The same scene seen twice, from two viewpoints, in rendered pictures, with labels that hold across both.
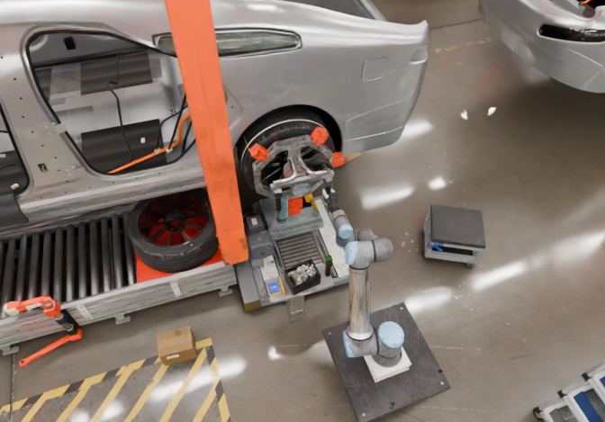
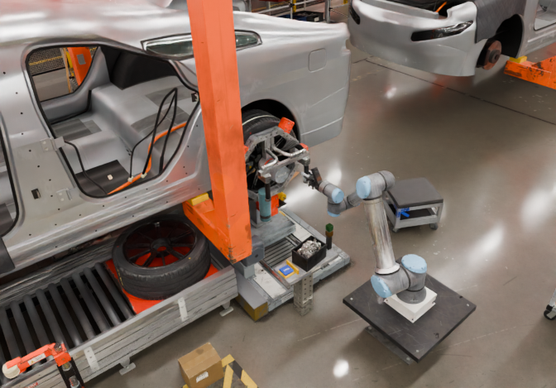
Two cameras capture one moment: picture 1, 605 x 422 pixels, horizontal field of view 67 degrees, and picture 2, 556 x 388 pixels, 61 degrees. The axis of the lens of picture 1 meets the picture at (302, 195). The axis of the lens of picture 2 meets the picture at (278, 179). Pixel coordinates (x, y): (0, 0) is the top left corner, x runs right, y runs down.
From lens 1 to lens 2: 118 cm
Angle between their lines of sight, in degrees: 20
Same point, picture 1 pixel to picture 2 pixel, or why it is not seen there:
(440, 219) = (397, 190)
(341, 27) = (287, 26)
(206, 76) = (224, 35)
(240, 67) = not seen: hidden behind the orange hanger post
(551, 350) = (530, 268)
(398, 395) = (438, 326)
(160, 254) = (161, 274)
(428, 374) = (452, 302)
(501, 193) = (428, 172)
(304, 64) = (266, 58)
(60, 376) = not seen: outside the picture
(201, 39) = not seen: outside the picture
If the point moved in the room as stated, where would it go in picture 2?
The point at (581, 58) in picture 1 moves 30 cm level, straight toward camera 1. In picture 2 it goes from (449, 49) to (449, 59)
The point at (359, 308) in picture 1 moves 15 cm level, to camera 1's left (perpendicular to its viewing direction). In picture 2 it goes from (384, 239) to (361, 245)
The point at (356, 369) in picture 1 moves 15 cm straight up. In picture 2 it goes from (390, 318) to (392, 302)
